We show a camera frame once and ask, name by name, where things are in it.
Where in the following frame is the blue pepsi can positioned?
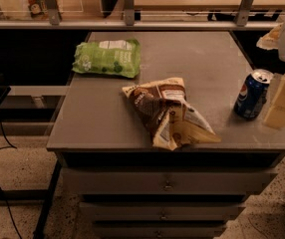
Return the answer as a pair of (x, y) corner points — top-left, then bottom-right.
(233, 69), (273, 120)

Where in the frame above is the brown and cream chip bag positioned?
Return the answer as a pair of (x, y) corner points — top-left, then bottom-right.
(123, 78), (221, 150)

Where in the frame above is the green rice chip bag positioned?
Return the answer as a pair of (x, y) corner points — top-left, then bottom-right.
(72, 39), (141, 79)

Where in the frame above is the clear plastic bag on shelf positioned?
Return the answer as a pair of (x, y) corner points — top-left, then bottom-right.
(0, 0), (31, 20)

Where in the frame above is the grey drawer cabinet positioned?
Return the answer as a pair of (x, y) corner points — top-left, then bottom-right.
(48, 32), (285, 239)

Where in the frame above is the middle drawer with knob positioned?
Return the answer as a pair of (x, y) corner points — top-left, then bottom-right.
(80, 202), (244, 222)

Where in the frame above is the drawer with knob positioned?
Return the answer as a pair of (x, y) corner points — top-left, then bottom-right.
(62, 167), (276, 195)
(93, 223), (226, 239)
(80, 202), (244, 222)

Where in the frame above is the top drawer with knob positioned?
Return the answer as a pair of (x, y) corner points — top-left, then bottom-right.
(62, 167), (276, 195)

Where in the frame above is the bottom drawer with knob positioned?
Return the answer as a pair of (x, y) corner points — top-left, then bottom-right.
(93, 223), (226, 239)

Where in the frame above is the metal rail with brackets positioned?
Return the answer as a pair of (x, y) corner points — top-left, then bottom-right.
(0, 0), (283, 30)

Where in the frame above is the black table frame left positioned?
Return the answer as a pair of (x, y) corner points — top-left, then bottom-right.
(0, 67), (63, 239)

